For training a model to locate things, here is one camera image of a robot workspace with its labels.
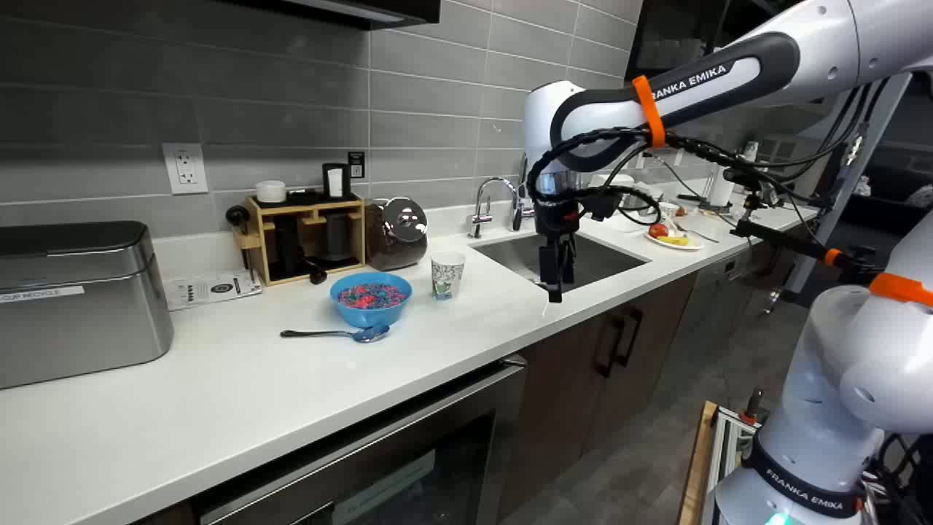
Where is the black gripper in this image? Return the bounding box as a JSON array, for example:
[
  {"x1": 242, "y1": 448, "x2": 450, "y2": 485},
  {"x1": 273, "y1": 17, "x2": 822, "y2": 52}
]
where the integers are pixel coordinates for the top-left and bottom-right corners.
[{"x1": 536, "y1": 197, "x2": 580, "y2": 302}]

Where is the stainless steel sink basin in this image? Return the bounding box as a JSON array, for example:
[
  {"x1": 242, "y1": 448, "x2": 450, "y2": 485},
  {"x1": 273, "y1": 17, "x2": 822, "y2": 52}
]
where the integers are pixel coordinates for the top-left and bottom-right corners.
[{"x1": 475, "y1": 234, "x2": 643, "y2": 289}]

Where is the small black picture frame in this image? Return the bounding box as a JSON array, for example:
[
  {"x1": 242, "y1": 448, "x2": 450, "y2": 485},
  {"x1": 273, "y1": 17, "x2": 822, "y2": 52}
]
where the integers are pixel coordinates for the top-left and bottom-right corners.
[{"x1": 324, "y1": 162, "x2": 350, "y2": 197}]

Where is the black cable bundle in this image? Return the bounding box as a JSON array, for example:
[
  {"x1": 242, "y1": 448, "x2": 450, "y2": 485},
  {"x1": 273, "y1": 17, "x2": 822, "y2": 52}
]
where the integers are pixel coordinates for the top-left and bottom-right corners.
[{"x1": 526, "y1": 123, "x2": 841, "y2": 231}]

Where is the stainless steel dishwasher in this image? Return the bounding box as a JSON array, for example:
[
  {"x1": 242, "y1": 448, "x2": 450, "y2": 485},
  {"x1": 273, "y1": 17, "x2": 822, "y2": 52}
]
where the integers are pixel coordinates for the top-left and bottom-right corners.
[{"x1": 195, "y1": 358, "x2": 526, "y2": 525}]

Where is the wooden coffee pod organizer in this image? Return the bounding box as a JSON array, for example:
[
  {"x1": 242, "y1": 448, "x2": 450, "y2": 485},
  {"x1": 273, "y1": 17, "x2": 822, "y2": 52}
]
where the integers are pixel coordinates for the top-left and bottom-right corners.
[{"x1": 233, "y1": 195, "x2": 369, "y2": 284}]

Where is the dark metal fork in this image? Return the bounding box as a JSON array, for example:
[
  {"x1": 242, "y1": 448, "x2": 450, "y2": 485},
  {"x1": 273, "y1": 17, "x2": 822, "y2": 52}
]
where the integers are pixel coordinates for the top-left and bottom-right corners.
[{"x1": 281, "y1": 326, "x2": 389, "y2": 343}]

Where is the dark wood cabinet door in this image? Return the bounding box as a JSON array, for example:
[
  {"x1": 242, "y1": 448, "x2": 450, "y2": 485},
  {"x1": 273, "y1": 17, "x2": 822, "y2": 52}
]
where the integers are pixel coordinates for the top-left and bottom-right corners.
[{"x1": 499, "y1": 275, "x2": 694, "y2": 515}]

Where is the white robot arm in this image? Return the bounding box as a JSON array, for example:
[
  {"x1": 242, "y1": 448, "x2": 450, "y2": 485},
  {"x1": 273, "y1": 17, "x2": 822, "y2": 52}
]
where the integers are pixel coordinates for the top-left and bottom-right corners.
[{"x1": 526, "y1": 0, "x2": 933, "y2": 302}]

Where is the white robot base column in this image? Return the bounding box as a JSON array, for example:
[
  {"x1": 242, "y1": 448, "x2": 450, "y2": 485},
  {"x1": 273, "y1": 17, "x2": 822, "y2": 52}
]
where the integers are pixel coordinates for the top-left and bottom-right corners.
[{"x1": 713, "y1": 212, "x2": 933, "y2": 525}]

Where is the chrome sink faucet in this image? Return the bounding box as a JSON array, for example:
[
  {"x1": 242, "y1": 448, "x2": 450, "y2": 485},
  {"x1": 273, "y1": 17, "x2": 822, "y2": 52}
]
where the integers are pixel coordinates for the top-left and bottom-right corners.
[{"x1": 468, "y1": 174, "x2": 526, "y2": 240}]

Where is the patterned paper coffee cup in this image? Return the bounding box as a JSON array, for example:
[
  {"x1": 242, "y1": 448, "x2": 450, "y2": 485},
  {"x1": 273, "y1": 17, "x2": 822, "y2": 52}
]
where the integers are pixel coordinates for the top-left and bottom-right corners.
[{"x1": 433, "y1": 250, "x2": 468, "y2": 301}]

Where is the white wall power outlet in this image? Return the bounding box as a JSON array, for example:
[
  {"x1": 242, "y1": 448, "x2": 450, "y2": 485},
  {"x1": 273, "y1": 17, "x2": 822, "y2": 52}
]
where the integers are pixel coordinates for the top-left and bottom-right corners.
[{"x1": 163, "y1": 144, "x2": 207, "y2": 195}]

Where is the blue bowl with beads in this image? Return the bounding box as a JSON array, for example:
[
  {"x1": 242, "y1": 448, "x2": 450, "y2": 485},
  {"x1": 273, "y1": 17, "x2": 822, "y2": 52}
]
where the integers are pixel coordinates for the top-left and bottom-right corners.
[{"x1": 329, "y1": 272, "x2": 413, "y2": 330}]

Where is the plate with food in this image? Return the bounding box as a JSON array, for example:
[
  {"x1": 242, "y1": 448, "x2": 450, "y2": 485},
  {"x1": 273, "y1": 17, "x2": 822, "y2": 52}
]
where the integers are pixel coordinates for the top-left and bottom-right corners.
[{"x1": 644, "y1": 221, "x2": 701, "y2": 250}]

